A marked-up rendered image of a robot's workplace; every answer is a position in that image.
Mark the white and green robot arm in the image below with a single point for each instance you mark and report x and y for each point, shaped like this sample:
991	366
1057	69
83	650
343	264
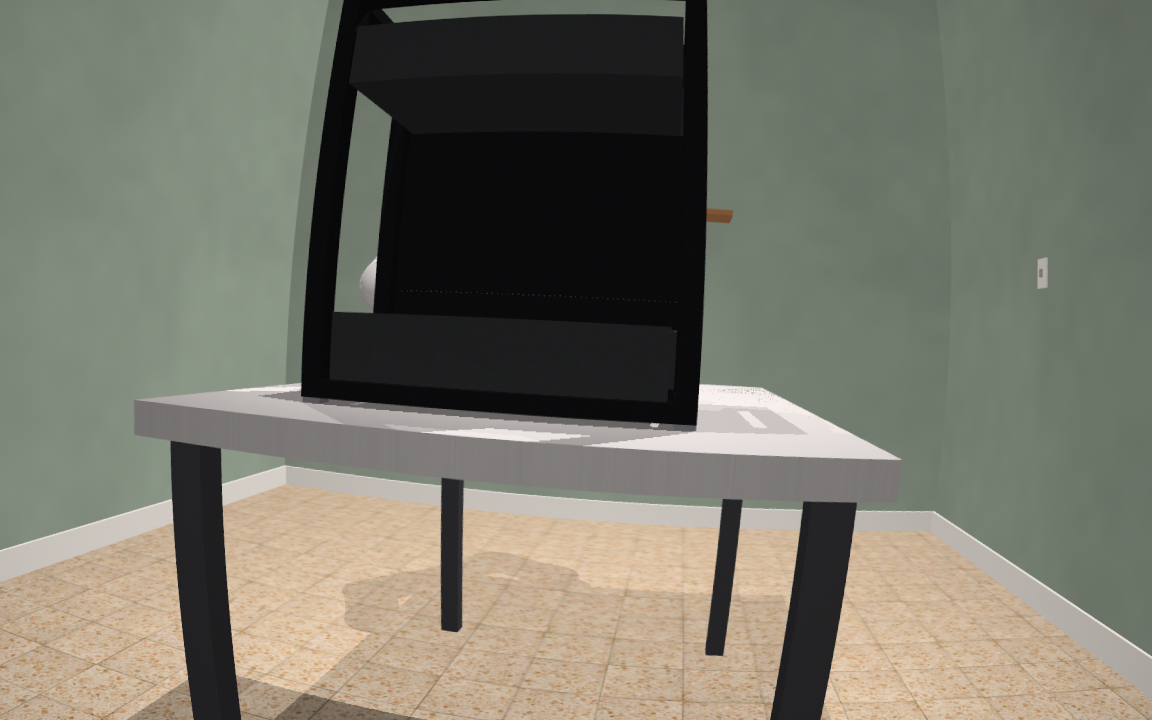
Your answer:
368	282

